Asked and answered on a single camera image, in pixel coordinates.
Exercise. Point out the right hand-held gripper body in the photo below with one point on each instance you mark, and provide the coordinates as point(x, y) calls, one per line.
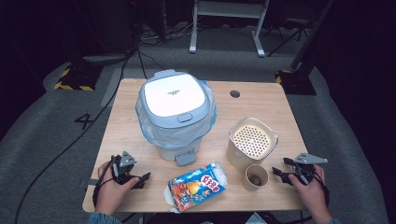
point(306, 160)

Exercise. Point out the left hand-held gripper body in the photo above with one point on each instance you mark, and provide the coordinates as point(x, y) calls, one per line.
point(123, 169)

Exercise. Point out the brown paper cup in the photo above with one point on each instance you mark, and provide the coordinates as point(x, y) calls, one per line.
point(249, 184)

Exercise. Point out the blue and orange snack packet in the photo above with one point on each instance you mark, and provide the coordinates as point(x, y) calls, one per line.
point(196, 186)

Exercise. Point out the beige container with perforated insert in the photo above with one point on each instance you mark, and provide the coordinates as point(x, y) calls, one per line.
point(236, 153)

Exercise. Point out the white and blue pedal bin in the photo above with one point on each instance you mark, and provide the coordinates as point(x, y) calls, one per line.
point(174, 99)

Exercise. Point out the person's left hand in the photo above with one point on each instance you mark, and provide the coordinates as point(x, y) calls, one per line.
point(109, 196)

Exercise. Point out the person's right hand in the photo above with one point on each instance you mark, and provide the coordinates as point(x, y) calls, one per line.
point(313, 196)

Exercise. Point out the grey tape strip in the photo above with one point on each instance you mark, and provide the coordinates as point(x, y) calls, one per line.
point(90, 182)

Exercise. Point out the pale blue plastic bin liner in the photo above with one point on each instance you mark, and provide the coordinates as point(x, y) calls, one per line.
point(174, 139)

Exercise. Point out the black base with hazard stripes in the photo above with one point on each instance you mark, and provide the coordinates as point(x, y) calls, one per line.
point(79, 77)

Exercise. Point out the black tripod stand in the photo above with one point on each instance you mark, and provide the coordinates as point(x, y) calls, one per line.
point(291, 31)

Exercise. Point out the black post with hazard-striped base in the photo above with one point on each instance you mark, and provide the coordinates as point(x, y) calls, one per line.
point(300, 81)

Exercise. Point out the white metal desk frame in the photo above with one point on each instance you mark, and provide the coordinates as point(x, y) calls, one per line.
point(230, 9)

